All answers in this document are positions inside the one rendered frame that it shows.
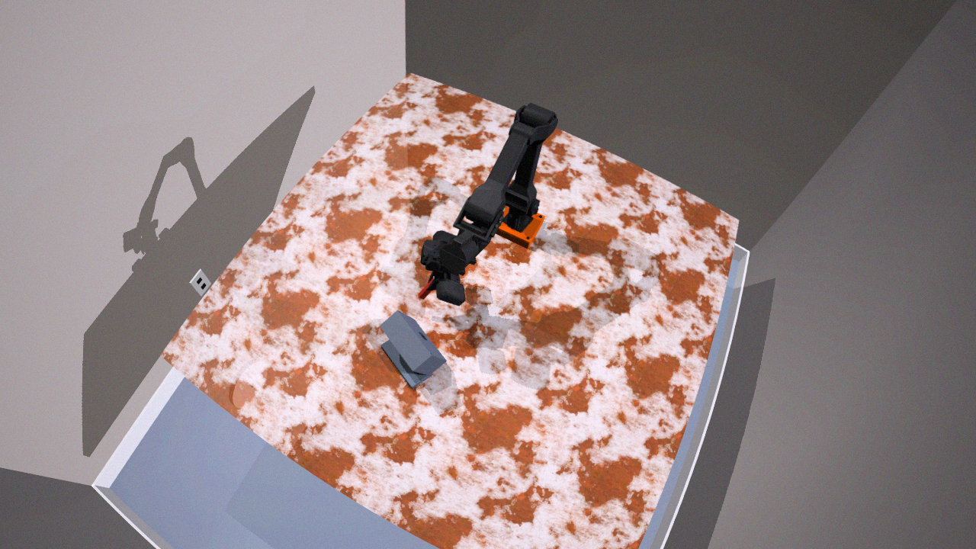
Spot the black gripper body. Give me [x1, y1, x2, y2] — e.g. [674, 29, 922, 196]
[433, 230, 476, 306]

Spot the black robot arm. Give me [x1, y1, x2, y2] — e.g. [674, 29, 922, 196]
[421, 103, 558, 273]

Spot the dark red square peg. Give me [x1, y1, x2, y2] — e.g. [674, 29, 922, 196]
[419, 276, 434, 300]

